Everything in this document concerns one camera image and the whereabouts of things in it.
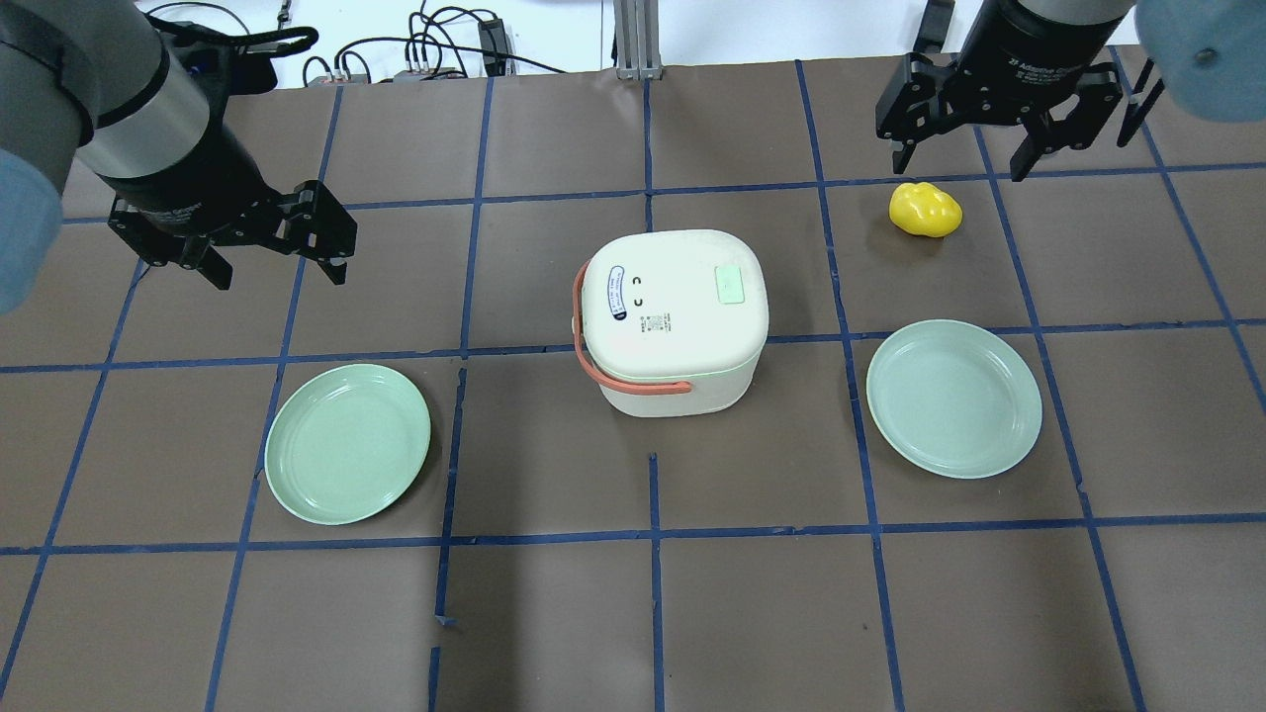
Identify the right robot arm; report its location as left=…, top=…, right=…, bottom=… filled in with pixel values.
left=874, top=1, right=1265, bottom=181

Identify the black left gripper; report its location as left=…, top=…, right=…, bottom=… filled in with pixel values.
left=108, top=148, right=358, bottom=290

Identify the black cable bundle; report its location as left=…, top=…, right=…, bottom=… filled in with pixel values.
left=303, top=0, right=565, bottom=87

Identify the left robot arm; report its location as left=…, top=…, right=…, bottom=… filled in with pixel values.
left=1, top=1, right=358, bottom=312

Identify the yellow toy pepper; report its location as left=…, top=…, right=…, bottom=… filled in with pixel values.
left=887, top=182, right=963, bottom=238

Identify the aluminium frame post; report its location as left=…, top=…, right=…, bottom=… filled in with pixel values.
left=613, top=0, right=663, bottom=81

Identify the green plate near left arm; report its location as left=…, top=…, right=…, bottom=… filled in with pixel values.
left=263, top=362, right=430, bottom=526

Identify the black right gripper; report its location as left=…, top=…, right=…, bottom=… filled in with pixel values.
left=874, top=20, right=1125, bottom=182

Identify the green plate near right arm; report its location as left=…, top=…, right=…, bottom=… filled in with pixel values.
left=866, top=319, right=1043, bottom=481

